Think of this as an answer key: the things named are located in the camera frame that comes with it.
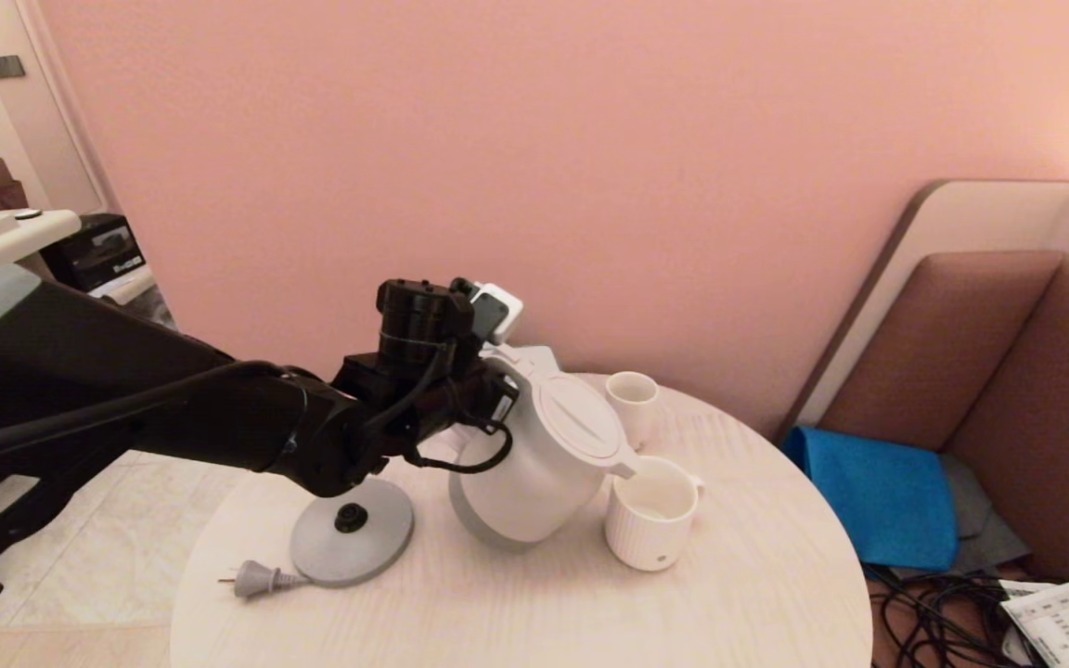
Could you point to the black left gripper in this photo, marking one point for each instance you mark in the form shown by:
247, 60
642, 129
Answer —
446, 413

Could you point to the white electric kettle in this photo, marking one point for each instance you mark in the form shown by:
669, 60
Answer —
544, 464

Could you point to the grey power plug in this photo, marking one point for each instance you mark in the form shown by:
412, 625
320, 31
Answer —
256, 581

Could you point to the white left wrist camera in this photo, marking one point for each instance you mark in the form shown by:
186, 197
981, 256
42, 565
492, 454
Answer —
497, 311

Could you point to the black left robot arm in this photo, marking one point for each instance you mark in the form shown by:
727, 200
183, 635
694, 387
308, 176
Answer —
80, 371

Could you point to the black box appliance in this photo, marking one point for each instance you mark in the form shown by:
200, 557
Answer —
94, 255

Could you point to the blue folded cloth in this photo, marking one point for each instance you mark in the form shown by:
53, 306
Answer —
878, 501

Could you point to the grey wall plate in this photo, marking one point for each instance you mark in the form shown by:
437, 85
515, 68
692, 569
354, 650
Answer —
6, 66

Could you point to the beige sofa back panel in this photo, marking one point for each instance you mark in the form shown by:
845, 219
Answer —
961, 221

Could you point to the brown upholstered sofa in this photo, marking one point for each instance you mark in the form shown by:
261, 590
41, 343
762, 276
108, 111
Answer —
1036, 408

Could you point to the clear plastic bag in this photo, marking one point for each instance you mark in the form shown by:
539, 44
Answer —
152, 311

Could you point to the printed paper sheet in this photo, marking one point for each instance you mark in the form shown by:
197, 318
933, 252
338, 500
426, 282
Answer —
1063, 631

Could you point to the grey folded cloth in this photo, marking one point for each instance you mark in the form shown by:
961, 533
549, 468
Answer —
982, 541

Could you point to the white ribbed mug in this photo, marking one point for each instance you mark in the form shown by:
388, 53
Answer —
646, 538

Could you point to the grey round kettle base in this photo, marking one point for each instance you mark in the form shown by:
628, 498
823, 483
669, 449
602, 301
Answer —
358, 552

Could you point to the small white stool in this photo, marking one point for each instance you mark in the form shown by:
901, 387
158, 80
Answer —
131, 286

